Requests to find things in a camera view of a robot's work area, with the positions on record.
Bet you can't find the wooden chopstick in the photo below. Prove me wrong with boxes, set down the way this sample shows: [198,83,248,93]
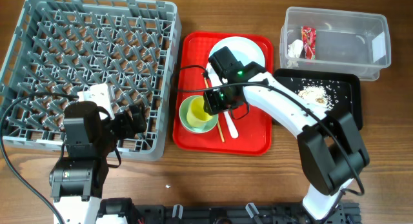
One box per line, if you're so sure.
[203,72,225,143]

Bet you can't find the white plastic fork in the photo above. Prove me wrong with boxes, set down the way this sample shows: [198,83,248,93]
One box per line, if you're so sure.
[206,63,239,139]

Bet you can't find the green bowl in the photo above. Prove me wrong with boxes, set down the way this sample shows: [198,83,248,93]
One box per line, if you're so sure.
[179,95,218,134]

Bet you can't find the white round plate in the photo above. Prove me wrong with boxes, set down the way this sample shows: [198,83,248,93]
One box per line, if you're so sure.
[206,36,266,87]

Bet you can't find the white napkin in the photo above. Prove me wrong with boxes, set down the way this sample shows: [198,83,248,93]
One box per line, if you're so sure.
[287,39,304,58]

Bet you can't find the red snack wrapper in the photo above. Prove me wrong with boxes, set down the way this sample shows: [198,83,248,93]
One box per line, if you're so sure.
[301,26,317,59]

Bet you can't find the yellow cup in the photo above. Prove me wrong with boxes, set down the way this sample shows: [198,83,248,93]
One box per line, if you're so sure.
[186,96,212,128]

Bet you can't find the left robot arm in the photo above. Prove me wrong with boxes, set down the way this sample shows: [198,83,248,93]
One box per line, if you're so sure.
[49,101,146,223]

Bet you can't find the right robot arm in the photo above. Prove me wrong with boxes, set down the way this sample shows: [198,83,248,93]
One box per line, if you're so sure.
[204,61,370,221]

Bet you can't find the grey dishwasher rack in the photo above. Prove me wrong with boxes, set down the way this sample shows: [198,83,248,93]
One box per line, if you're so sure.
[1,0,182,161]

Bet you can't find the red plastic tray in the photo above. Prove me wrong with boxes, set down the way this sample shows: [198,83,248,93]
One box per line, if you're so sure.
[172,32,272,156]

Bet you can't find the rice and food scraps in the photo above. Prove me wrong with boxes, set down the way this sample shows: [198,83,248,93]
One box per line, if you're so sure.
[298,86,334,110]

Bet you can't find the clear plastic bin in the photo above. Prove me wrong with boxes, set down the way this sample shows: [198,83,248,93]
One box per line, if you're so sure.
[279,6,392,81]

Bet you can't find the black plastic tray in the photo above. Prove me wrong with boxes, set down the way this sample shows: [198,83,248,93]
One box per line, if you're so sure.
[274,68,363,129]

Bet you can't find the white label sticker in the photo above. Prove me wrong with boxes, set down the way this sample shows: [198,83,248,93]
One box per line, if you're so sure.
[372,32,386,63]

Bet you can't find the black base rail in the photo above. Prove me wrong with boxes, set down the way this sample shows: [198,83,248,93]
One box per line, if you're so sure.
[96,198,362,224]

